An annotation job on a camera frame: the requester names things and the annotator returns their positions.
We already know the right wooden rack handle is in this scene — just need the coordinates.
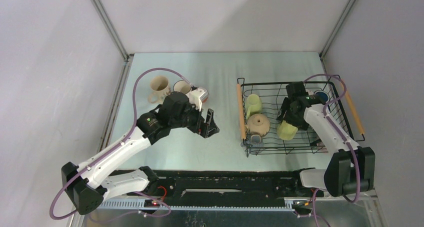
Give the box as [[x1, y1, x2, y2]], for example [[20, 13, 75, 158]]
[[340, 81, 365, 138]]

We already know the black wire dish rack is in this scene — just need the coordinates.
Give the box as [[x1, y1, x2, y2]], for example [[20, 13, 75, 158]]
[[237, 77, 354, 157]]

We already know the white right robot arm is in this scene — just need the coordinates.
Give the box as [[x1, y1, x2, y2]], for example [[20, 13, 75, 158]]
[[277, 81, 376, 197]]

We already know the left wooden rack handle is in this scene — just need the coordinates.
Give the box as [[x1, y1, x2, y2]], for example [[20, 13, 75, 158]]
[[236, 83, 247, 141]]

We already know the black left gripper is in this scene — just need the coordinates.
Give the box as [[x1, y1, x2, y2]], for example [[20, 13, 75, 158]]
[[170, 98, 219, 138]]

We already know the dark blue mug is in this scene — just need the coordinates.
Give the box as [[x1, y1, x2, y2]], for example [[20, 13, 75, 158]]
[[314, 90, 330, 103]]

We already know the aluminium slotted rail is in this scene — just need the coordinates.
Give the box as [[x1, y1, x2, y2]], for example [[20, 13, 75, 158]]
[[86, 198, 296, 213]]

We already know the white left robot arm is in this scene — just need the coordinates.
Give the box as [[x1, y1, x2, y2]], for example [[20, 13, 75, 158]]
[[61, 90, 220, 215]]

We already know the small grey blue cup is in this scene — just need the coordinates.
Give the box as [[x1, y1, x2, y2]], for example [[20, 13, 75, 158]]
[[249, 134, 263, 147]]

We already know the wooden rack handle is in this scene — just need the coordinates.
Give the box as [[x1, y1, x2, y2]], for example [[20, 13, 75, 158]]
[[340, 81, 365, 138], [236, 83, 247, 141]]

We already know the light green mug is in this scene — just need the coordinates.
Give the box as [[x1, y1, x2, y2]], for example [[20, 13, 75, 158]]
[[245, 94, 263, 120]]

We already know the yellow green faceted mug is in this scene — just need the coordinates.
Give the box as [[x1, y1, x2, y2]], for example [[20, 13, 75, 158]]
[[276, 120, 299, 141]]

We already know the beige round speckled mug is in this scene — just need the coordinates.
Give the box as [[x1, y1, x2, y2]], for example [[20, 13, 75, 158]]
[[245, 113, 271, 137]]

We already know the white mug black handle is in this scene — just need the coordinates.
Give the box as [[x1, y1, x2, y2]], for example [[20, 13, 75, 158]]
[[173, 80, 192, 95]]

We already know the floral patterned cream mug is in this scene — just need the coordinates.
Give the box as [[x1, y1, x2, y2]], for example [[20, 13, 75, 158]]
[[148, 75, 171, 104]]

